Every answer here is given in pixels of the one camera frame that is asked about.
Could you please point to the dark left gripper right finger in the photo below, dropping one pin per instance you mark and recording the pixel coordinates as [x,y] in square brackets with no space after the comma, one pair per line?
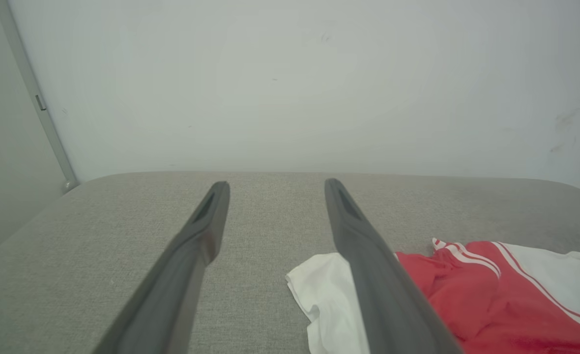
[378,280]

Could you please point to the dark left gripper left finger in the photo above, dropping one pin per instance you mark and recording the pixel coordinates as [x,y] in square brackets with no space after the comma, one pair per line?
[182,275]

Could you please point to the red and white jersey shirt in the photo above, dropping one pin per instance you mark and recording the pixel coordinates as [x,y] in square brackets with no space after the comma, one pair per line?
[491,305]

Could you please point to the grey metal pole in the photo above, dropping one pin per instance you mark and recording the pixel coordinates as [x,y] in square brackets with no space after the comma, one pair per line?
[39,103]

